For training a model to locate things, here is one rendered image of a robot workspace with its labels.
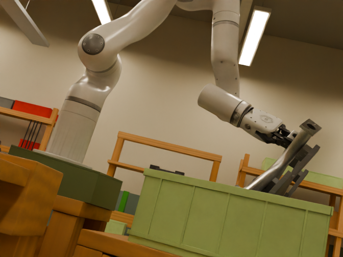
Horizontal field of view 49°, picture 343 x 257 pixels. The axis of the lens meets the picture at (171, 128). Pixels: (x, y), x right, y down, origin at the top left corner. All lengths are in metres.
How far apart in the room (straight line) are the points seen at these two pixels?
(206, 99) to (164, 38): 5.89
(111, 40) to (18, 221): 0.64
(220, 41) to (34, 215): 0.76
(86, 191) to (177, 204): 0.29
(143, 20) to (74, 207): 0.63
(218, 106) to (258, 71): 5.71
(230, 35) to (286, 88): 5.61
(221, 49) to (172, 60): 5.63
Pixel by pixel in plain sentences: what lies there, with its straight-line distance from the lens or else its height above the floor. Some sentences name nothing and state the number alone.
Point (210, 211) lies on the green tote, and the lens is 0.84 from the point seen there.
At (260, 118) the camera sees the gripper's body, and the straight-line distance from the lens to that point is 1.15.
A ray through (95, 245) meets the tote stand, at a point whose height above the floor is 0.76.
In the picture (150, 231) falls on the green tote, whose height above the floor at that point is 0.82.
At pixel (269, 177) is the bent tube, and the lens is 0.97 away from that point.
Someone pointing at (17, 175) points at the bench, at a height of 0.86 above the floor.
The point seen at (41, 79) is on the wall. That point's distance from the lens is 7.17.
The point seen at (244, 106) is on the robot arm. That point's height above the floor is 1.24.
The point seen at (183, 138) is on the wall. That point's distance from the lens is 6.34.
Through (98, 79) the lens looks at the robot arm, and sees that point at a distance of 1.30.
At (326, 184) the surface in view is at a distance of 6.00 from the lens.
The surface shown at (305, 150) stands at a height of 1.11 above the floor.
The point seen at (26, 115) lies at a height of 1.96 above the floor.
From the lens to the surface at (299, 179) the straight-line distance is 1.32.
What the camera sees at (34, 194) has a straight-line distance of 0.83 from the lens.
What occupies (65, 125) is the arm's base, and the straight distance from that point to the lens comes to 1.19.
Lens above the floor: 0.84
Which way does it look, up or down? 15 degrees up
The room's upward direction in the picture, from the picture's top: 15 degrees clockwise
